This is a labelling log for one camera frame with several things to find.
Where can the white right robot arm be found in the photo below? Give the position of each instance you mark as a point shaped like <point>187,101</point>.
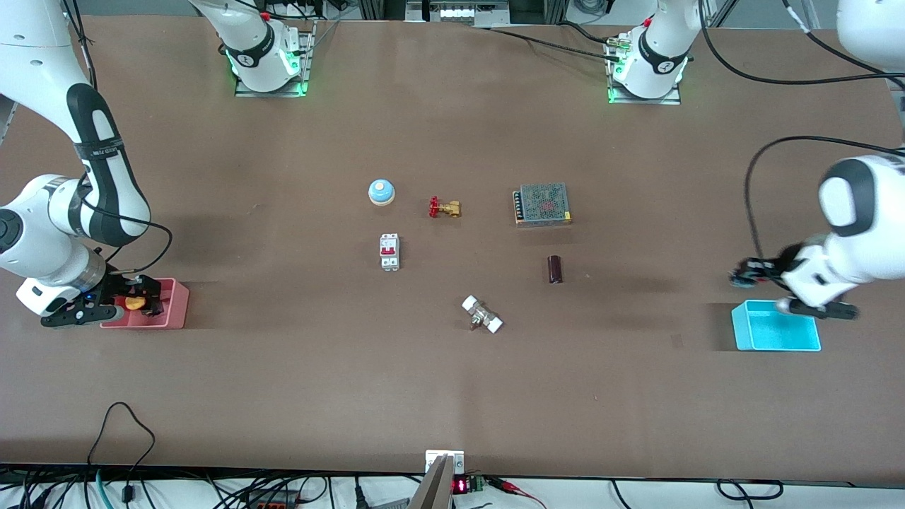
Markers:
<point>106,177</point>

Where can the white-capped metal fitting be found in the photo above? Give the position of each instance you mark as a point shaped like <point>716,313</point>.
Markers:
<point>481,315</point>

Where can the dark brown capacitor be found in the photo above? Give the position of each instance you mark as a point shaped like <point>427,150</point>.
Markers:
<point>555,269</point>

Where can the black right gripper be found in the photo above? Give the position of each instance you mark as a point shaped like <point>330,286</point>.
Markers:
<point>121,288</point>

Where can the yellow push button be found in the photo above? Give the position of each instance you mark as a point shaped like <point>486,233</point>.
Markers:
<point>134,304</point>

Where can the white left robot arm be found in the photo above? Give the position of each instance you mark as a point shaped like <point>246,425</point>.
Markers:
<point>862,240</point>

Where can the blue round bell button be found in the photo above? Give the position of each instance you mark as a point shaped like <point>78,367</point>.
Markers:
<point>381,192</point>

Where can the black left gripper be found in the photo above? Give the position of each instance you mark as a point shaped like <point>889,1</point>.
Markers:
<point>768,269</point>

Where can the grey camera mount bar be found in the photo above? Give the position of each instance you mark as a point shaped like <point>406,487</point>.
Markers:
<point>435,488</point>

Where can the metal mesh power supply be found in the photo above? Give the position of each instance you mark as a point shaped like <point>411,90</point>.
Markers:
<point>543,205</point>

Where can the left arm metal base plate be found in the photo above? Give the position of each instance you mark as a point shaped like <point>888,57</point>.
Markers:
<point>672,99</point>

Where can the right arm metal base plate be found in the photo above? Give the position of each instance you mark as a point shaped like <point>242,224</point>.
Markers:
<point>307,67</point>

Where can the cyan plastic bin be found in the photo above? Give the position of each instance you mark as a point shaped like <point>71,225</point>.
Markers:
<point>778,332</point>

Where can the white circuit breaker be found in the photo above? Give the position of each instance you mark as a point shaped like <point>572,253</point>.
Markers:
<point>389,251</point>

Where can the red clip lead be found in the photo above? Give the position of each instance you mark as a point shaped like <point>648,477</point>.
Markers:
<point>512,488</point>

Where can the pink plastic bin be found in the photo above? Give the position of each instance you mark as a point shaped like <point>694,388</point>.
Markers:
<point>177,304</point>

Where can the red LED display module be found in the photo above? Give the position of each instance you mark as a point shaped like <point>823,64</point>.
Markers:
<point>460,486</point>

